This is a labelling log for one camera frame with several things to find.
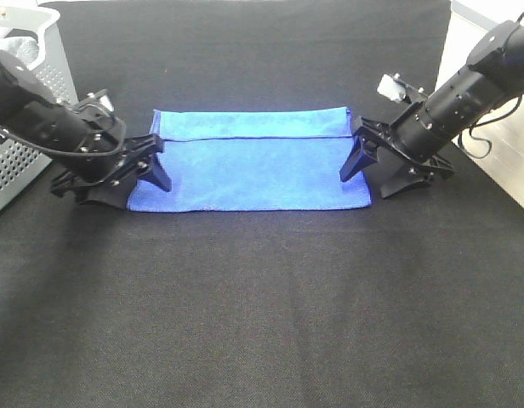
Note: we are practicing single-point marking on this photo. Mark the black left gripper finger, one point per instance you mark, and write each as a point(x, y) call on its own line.
point(150, 170)
point(113, 192)

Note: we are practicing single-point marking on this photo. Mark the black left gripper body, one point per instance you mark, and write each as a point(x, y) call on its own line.
point(106, 151)

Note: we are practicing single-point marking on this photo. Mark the white plastic basket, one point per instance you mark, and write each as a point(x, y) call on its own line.
point(496, 144)

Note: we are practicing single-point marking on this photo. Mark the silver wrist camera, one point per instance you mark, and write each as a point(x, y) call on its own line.
point(102, 100)
point(399, 91)

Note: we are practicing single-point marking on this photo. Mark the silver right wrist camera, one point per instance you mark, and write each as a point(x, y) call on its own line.
point(399, 91)

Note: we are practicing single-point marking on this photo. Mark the blue microfiber towel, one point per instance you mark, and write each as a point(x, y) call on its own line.
point(252, 161)

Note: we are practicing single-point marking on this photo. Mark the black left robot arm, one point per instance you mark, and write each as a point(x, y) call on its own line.
point(55, 128)

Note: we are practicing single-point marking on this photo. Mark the grey perforated laundry basket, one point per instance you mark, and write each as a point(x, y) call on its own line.
point(48, 80)

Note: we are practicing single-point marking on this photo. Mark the grey towel in basket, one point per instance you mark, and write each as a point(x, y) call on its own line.
point(26, 49)

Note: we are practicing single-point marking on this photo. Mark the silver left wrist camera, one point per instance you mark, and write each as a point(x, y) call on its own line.
point(102, 100)

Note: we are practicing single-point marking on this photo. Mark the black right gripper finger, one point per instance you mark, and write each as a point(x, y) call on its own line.
point(406, 178)
point(363, 154)

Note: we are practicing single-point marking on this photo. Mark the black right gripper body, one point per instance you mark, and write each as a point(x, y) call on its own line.
point(414, 137)

